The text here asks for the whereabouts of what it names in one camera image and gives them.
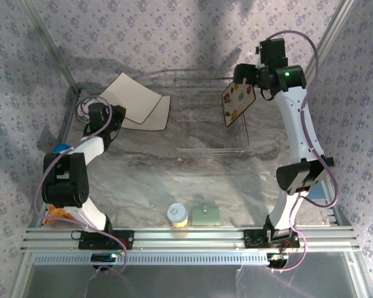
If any blue rimmed round plate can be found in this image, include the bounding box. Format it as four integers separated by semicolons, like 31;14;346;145
75;98;96;125

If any floral square plate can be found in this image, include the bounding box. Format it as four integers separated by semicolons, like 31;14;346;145
221;81;257;128

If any orange snack bag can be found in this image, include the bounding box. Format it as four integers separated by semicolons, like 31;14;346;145
43;204;75;225

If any silver lidded yellow can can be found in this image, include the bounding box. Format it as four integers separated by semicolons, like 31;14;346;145
167;203;189;228

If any green square pad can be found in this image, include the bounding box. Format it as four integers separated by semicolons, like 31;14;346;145
191;203;221;227

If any black controller board with LED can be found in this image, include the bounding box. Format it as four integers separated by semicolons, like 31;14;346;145
91;253;117;264
266;252;290;268

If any aluminium corner post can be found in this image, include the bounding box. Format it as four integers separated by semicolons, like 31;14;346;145
294;0;356;93
18;0;82;94

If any silver wire dish rack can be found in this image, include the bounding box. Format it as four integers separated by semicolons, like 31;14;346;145
173;77;249;158

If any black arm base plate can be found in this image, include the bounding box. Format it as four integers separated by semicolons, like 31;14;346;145
78;230;135;250
244;229;301;249

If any wide aluminium extrusion rail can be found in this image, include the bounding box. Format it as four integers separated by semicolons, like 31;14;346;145
20;226;361;253

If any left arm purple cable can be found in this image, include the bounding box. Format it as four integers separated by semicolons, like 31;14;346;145
33;95;128;278

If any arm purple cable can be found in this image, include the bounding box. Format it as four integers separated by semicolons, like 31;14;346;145
267;30;339;274
33;95;128;278

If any grey slotted cable duct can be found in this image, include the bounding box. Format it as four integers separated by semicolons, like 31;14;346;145
32;251;270;266

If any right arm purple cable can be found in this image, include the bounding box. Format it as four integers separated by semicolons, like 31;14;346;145
267;30;339;274

